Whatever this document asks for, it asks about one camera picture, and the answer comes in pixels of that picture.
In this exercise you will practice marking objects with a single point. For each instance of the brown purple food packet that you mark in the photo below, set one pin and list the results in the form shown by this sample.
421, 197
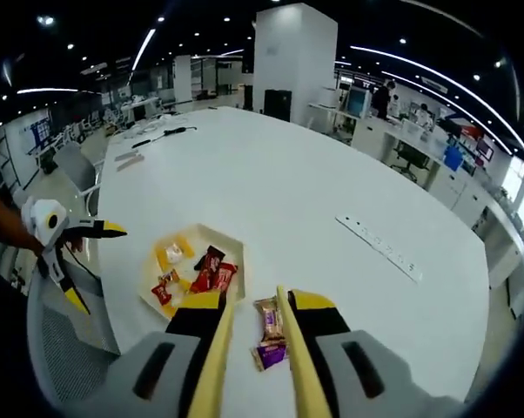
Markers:
270, 322

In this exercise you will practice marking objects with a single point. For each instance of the light blue display panel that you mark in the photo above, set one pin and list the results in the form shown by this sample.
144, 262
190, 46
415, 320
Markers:
358, 101

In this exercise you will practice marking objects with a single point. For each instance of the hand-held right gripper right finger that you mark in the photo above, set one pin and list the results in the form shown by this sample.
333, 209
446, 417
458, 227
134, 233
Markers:
397, 387

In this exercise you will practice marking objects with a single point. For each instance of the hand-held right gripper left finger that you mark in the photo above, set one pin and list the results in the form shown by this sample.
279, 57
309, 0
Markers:
114, 387

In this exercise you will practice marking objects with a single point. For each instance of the black long tool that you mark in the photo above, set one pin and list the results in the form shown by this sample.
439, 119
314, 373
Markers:
179, 130

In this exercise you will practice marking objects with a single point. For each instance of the blue storage box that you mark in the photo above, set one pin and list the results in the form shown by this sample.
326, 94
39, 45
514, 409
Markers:
453, 159

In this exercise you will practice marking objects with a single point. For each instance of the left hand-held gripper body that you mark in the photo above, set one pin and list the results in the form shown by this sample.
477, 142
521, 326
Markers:
42, 222

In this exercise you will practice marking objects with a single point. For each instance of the pale flat strip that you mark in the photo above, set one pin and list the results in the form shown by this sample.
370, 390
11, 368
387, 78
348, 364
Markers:
130, 163
127, 154

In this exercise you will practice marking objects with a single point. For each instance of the small red candy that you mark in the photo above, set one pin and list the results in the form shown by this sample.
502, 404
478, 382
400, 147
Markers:
161, 291

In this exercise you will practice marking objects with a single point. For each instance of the blue wall poster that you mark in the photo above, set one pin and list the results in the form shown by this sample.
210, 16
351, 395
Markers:
39, 134

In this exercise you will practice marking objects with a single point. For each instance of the grey mesh office chair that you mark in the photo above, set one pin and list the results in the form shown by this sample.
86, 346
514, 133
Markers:
70, 348

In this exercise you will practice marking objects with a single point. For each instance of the white square pillar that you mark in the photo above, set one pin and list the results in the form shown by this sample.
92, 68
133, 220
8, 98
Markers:
294, 52

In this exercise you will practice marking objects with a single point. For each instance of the yellow food tongs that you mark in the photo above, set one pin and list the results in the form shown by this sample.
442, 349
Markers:
212, 366

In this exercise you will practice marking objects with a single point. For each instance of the red wall display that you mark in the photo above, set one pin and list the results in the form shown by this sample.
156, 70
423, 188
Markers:
475, 143

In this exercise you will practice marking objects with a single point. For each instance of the beige hexagonal container tray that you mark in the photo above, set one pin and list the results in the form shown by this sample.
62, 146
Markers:
231, 252

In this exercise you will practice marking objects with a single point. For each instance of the black office chair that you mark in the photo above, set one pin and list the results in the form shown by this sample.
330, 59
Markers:
412, 157

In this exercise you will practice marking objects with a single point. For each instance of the black box cabinet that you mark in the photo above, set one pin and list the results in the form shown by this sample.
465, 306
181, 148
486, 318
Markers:
277, 105

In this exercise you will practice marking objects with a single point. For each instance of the long curved ceiling light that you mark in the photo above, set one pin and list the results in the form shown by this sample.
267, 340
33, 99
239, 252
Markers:
418, 82
445, 76

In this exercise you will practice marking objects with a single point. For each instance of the person's left hand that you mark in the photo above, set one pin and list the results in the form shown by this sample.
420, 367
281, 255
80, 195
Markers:
75, 244

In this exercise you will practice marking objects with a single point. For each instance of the long red food packet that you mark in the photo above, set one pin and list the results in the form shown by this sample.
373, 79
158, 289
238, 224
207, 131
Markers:
202, 278

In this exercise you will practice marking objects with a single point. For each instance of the long white counter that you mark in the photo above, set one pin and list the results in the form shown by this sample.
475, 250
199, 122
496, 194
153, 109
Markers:
375, 139

